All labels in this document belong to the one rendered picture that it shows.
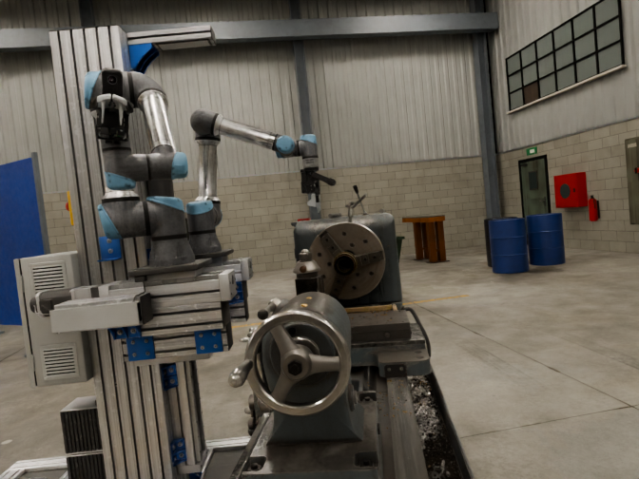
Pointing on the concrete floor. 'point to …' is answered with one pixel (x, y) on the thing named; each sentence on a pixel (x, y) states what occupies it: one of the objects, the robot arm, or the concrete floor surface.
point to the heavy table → (429, 238)
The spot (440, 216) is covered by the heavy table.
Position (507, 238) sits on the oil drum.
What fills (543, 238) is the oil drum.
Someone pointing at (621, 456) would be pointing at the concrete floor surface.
